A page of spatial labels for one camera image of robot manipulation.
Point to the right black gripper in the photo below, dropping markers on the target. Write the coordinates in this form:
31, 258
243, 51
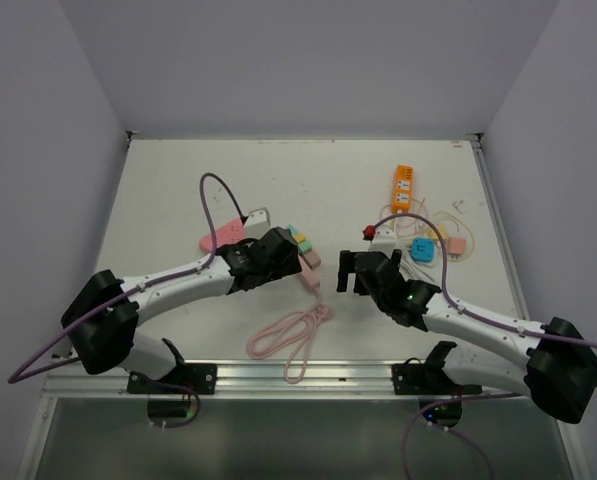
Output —
346, 259

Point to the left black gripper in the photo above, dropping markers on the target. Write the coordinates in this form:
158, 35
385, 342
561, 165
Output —
288, 266

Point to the pink triangular socket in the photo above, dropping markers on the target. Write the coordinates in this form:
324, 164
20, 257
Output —
229, 233

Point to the long pink power strip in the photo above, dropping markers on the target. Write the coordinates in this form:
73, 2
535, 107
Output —
309, 278

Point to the green cube plug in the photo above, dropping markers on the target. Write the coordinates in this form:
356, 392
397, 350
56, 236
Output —
305, 247

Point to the blue plug adapter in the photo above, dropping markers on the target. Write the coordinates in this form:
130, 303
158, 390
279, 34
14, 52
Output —
422, 250

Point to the orange power strip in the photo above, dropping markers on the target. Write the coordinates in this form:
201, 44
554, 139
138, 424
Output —
402, 191

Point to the yellow charger plug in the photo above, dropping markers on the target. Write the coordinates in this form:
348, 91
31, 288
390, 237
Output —
439, 234

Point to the pink charger plug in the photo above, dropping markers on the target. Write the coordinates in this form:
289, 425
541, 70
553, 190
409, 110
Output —
456, 247

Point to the brown cube plug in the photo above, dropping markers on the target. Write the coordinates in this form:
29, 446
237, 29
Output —
312, 259

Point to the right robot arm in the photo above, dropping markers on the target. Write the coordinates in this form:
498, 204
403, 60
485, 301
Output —
550, 364

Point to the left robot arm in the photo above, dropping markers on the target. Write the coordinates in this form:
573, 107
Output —
102, 322

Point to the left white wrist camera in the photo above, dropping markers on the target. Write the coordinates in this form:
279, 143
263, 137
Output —
256, 224

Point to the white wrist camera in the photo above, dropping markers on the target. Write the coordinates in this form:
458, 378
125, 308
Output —
381, 239
256, 224

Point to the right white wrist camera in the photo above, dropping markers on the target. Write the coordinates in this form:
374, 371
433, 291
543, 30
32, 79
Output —
381, 239

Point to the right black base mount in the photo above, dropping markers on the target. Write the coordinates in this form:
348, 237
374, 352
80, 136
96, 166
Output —
415, 377

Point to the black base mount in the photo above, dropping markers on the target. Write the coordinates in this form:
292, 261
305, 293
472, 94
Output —
200, 377
415, 377

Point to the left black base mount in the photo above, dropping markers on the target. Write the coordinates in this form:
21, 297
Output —
200, 377

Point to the right side rail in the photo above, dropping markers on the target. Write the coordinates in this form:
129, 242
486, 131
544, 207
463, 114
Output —
494, 287

